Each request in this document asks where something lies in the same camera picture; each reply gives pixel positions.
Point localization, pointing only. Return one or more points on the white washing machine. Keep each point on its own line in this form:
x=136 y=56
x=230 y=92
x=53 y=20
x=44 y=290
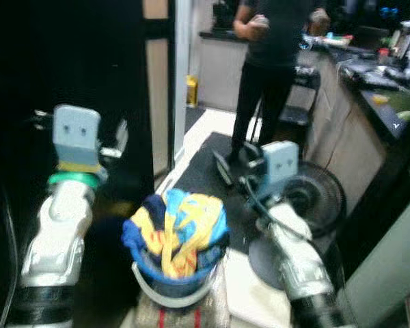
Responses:
x=386 y=273

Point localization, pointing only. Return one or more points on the yellow canister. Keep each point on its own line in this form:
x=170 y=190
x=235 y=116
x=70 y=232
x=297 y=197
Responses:
x=191 y=91

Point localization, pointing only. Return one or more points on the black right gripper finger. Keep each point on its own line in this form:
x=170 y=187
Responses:
x=225 y=168

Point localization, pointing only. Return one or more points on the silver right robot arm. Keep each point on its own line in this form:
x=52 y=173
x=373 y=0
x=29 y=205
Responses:
x=297 y=263

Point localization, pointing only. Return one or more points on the beige door panel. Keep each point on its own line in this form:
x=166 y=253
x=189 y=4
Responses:
x=157 y=102

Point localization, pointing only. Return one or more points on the light grey right wrist camera mount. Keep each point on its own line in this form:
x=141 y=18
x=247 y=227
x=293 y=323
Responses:
x=281 y=164

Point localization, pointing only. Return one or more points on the yellow and blue clothes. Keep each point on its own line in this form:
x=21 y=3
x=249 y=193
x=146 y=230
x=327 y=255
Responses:
x=178 y=225

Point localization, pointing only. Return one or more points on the woven sack with red stripes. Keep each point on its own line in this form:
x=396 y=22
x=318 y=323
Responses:
x=215 y=307

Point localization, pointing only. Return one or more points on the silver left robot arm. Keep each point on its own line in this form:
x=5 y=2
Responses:
x=58 y=232

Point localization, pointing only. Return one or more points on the black floor mat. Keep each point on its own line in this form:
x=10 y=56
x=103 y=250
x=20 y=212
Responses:
x=201 y=174

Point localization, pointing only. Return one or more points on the light grey left wrist camera mount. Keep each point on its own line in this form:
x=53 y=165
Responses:
x=76 y=133

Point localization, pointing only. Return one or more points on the black chair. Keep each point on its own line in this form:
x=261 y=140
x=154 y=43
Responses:
x=297 y=102

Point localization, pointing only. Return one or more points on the person in black clothes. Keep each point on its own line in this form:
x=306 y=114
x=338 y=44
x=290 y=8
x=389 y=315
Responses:
x=270 y=61

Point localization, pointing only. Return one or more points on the black round floor fan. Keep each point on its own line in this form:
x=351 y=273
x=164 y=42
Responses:
x=318 y=198

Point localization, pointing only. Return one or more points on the red can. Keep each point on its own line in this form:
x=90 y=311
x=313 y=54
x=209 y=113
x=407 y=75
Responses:
x=383 y=56

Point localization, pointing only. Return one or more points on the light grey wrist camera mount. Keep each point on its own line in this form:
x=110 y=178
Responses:
x=76 y=133
x=281 y=164

